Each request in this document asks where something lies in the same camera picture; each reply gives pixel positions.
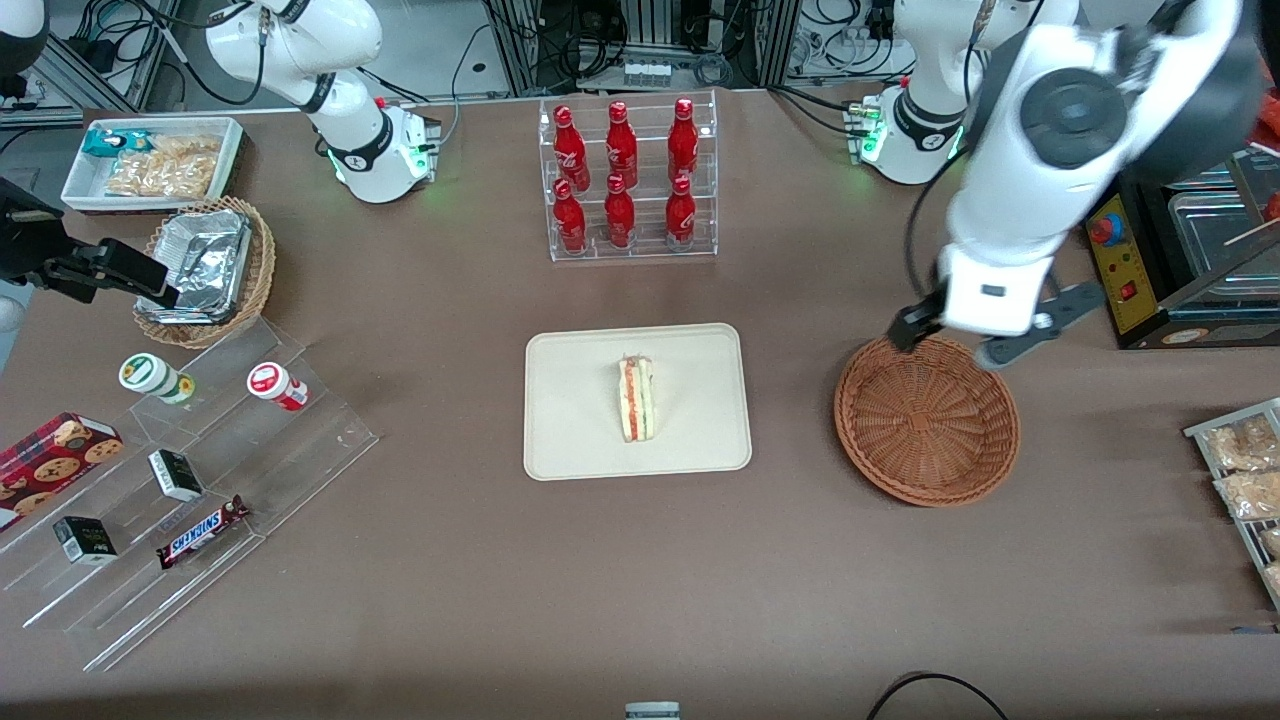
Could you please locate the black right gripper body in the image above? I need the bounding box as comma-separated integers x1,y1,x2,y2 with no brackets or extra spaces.
0,178,69,287

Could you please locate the green-capped white drink bottle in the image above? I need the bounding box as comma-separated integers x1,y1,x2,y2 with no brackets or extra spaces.
118,353,196,406

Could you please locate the Snickers chocolate bar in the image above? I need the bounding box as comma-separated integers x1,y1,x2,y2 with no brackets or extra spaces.
156,495,250,571

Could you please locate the white plastic snack bin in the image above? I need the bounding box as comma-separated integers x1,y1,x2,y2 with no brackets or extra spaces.
60,116,246,214

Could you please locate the triangular sandwich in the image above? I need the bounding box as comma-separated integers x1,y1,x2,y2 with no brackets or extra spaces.
616,352,657,444

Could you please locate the light wicker basket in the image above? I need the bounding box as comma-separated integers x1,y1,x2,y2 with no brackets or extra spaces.
132,196,277,350

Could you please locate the red plaid cookie box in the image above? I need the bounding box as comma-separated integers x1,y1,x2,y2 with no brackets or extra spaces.
0,412,126,533

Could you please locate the round brown wicker basket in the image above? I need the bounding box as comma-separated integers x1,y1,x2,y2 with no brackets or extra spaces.
833,335,1022,508

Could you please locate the black cable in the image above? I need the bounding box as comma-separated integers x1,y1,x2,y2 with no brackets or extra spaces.
865,672,1011,720

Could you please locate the metal tray with snacks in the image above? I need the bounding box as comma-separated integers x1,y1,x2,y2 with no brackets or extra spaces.
1184,398,1280,613

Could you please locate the clear bag of chips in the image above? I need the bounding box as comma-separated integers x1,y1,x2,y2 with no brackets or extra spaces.
105,152,217,199
148,135,222,163

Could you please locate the teal snack packet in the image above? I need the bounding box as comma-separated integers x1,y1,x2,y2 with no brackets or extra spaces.
82,128,153,160

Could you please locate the aluminium foil container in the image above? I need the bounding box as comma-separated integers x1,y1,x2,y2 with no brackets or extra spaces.
135,208,253,325

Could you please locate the clear acrylic bottle rack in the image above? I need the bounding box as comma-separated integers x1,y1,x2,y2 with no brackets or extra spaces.
538,89,719,263

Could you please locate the beige rectangular serving tray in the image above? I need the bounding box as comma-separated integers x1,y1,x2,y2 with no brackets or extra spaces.
523,322,753,482

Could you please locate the black machine with yellow panel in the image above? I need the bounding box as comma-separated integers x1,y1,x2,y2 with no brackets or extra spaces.
1084,148,1280,351

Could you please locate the clear acrylic stepped shelf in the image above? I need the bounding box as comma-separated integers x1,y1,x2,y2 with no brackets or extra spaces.
0,315,380,673

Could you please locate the red soda bottle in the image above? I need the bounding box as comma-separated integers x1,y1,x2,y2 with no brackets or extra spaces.
553,105,591,192
665,175,697,247
604,174,637,250
606,101,639,189
552,179,589,253
667,98,700,184

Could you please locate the small black carton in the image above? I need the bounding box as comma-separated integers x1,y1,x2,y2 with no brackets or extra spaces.
148,449,204,502
52,516,119,565

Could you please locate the red-capped white drink bottle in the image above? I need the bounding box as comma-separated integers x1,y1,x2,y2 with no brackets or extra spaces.
247,362,310,412

